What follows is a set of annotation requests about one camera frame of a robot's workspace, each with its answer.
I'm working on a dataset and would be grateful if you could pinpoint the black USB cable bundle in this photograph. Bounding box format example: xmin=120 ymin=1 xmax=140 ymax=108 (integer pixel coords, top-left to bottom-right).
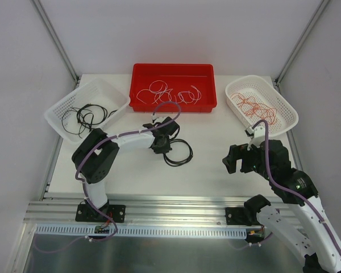
xmin=163 ymin=138 xmax=194 ymax=167

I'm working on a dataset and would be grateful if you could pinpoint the orange thin wire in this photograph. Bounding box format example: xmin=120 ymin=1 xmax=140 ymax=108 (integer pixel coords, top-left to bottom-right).
xmin=244 ymin=99 xmax=278 ymax=126

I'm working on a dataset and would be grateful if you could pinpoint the red thin wire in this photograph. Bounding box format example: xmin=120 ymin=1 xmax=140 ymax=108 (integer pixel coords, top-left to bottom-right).
xmin=231 ymin=91 xmax=278 ymax=126

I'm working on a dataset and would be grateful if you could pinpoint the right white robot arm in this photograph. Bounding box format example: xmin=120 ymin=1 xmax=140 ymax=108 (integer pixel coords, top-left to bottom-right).
xmin=222 ymin=140 xmax=341 ymax=272

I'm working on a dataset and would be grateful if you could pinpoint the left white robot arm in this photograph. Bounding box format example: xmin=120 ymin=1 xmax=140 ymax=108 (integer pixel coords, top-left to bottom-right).
xmin=72 ymin=117 xmax=180 ymax=221

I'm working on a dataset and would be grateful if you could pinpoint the white oval perforated basket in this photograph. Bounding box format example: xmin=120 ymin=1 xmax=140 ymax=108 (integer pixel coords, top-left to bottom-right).
xmin=225 ymin=75 xmax=299 ymax=137

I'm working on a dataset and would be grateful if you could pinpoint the red plastic bin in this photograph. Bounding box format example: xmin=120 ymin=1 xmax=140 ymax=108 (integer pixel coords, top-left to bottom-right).
xmin=129 ymin=63 xmax=217 ymax=113

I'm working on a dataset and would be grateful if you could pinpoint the translucent white rectangular basket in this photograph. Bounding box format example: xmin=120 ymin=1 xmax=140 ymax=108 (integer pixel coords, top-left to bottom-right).
xmin=44 ymin=78 xmax=130 ymax=145

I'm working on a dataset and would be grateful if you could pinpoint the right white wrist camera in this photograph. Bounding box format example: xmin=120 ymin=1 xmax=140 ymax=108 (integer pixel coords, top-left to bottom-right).
xmin=245 ymin=126 xmax=265 ymax=150

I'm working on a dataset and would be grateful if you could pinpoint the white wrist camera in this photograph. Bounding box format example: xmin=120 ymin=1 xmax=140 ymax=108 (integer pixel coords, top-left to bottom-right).
xmin=245 ymin=126 xmax=265 ymax=150
xmin=151 ymin=114 xmax=167 ymax=124

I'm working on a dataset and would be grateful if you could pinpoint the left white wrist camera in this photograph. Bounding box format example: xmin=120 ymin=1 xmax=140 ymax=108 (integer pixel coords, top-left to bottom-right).
xmin=151 ymin=114 xmax=167 ymax=124

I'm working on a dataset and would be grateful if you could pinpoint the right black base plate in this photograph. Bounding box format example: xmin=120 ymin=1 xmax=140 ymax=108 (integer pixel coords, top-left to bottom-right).
xmin=225 ymin=207 xmax=249 ymax=225

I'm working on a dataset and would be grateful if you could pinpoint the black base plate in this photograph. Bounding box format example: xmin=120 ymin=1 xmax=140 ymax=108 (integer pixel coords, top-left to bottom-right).
xmin=75 ymin=203 xmax=126 ymax=223
xmin=225 ymin=207 xmax=249 ymax=225

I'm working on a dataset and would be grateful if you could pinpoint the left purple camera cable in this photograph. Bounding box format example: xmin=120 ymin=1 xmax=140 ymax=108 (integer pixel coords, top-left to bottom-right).
xmin=74 ymin=101 xmax=182 ymax=217

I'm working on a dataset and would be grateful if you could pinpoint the purple camera cable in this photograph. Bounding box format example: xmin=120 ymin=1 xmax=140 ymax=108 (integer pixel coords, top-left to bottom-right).
xmin=74 ymin=101 xmax=182 ymax=217
xmin=251 ymin=119 xmax=341 ymax=265

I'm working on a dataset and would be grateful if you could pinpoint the white slotted cable duct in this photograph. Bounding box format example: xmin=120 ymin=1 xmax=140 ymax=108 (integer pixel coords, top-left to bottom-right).
xmin=35 ymin=224 xmax=247 ymax=239

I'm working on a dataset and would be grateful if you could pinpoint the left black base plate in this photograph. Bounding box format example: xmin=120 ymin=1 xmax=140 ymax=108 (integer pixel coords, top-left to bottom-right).
xmin=75 ymin=203 xmax=126 ymax=223

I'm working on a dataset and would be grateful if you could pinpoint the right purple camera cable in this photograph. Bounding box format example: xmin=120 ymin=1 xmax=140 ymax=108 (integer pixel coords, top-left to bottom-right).
xmin=251 ymin=119 xmax=341 ymax=265

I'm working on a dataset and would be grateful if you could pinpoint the aluminium mounting rail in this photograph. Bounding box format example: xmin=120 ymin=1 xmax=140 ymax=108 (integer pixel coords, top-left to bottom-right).
xmin=24 ymin=193 xmax=248 ymax=228

